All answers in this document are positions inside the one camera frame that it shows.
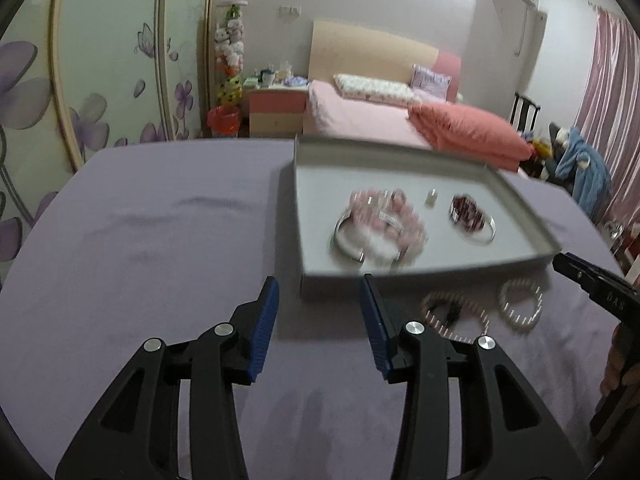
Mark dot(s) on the bed with pink sheet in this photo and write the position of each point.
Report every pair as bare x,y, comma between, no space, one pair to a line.
360,115

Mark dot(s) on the purple tablecloth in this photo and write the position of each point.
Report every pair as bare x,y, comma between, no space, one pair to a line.
150,260

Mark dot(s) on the person's right hand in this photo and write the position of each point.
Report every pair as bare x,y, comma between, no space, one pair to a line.
622,360

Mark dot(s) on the purple square pillow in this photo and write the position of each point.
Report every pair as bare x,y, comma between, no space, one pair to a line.
430,81

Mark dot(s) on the pink and wood nightstand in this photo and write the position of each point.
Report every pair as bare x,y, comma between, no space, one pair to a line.
277,110

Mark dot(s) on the silver cuff bangle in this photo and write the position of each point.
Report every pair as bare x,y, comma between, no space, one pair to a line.
342,245

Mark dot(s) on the blue folded cloth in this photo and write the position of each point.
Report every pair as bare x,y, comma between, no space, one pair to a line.
295,82

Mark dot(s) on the hanging column of plush toys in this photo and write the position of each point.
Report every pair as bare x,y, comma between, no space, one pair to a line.
231,50

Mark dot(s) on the wall switch plate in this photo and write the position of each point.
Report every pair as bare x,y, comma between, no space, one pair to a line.
290,10

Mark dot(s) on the grey shallow tray box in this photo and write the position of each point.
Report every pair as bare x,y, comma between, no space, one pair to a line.
325,200

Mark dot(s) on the red waste bin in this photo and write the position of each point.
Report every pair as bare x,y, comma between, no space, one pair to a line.
223,121

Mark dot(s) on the floral sliding door wardrobe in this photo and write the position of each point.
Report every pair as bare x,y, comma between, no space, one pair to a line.
110,60

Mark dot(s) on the blue fleece garment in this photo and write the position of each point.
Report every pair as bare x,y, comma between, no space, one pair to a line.
585,170

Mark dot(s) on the tissue box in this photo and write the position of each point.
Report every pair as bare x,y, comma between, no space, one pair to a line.
286,69

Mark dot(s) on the pink curtain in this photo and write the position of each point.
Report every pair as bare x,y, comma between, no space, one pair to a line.
610,120

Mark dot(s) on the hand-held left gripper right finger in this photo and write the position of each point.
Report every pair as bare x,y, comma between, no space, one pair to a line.
372,332

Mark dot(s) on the folded pink quilt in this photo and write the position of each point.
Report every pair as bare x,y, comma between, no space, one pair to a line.
465,130

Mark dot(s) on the red and yellow toys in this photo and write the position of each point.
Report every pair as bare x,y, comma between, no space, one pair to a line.
540,147

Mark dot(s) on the white patterned pillow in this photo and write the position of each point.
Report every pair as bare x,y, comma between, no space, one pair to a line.
372,89

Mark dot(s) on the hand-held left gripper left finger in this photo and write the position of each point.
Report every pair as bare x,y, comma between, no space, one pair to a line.
260,332

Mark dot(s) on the dark wooden chair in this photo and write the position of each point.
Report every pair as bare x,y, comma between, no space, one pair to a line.
525,110

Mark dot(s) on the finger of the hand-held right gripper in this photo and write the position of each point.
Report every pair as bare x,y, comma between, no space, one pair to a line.
600,287

